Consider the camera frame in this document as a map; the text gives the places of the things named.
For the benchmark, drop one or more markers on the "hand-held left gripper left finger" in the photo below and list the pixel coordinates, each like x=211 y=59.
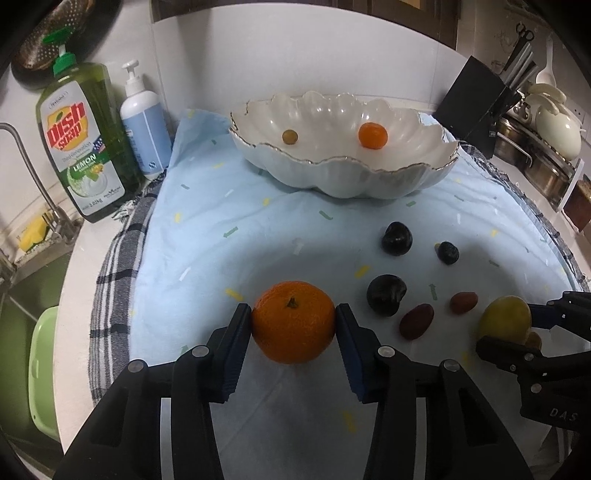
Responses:
x=238 y=355

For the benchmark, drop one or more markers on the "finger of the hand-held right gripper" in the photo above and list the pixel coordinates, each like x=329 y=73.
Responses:
x=505 y=355
x=540 y=316

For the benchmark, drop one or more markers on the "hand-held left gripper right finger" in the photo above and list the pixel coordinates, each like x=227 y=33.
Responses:
x=351 y=360

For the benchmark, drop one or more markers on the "yellow green fruit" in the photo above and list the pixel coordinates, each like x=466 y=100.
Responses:
x=505 y=317

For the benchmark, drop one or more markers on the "large orange mandarin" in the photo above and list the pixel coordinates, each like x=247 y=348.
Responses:
x=293 y=330

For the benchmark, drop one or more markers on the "small reddish brown jujube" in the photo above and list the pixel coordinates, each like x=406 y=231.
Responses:
x=464 y=302

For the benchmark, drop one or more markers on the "small dark purple plum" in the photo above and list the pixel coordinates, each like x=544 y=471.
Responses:
x=448 y=253

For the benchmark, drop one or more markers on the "white scalloped bowl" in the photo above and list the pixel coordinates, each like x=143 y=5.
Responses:
x=332 y=177

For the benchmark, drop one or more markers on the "small brown fruit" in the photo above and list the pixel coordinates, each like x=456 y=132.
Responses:
x=534 y=340

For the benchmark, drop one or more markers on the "light blue patterned cloth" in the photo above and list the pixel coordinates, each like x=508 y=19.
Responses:
x=231 y=258

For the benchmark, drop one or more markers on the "brown box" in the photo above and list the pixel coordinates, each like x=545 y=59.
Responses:
x=579 y=201

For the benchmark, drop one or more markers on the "steel pots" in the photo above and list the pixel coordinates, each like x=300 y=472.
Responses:
x=545 y=177

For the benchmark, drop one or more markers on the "grey checked cloth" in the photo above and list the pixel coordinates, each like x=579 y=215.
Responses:
x=115 y=286

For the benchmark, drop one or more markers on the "white pot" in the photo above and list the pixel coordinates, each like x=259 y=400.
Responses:
x=558 y=129

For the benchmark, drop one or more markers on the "green plastic basin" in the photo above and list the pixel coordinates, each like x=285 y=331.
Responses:
x=44 y=369

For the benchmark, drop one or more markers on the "black knife block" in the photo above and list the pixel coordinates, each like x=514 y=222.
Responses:
x=471 y=106

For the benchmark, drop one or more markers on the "small olive green fruit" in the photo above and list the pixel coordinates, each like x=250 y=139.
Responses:
x=290 y=136

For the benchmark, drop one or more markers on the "small orange mandarin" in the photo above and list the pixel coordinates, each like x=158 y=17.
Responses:
x=373 y=135

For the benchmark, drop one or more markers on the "steel sink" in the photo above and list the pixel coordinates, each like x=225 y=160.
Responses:
x=18 y=295

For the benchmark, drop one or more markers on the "yellow sponge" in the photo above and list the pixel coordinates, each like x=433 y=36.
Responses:
x=32 y=233

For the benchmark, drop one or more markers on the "white pump bottle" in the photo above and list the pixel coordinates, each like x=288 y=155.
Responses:
x=145 y=134

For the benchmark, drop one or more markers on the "white ladle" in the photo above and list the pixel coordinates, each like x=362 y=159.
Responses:
x=545 y=74

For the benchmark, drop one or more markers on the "green dish soap bottle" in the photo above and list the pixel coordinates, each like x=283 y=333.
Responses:
x=87 y=152

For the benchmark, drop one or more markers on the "black scissors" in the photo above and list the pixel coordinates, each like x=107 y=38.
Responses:
x=524 y=36

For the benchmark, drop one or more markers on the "steel faucet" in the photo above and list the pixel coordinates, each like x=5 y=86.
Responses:
x=27 y=159

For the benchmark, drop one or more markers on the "dark wooden cabinet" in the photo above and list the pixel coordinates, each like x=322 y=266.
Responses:
x=445 y=18

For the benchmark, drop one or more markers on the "dark metal colander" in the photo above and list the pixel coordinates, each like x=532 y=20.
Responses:
x=55 y=23

